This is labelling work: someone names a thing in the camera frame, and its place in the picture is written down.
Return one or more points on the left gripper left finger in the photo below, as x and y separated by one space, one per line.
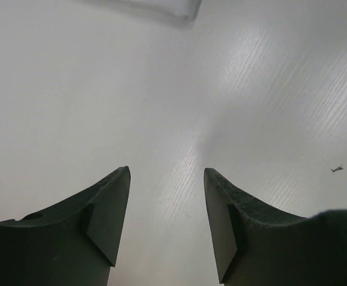
73 242

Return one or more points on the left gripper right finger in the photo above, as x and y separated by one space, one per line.
255 243

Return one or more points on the white garment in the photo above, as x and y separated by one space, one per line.
178 10

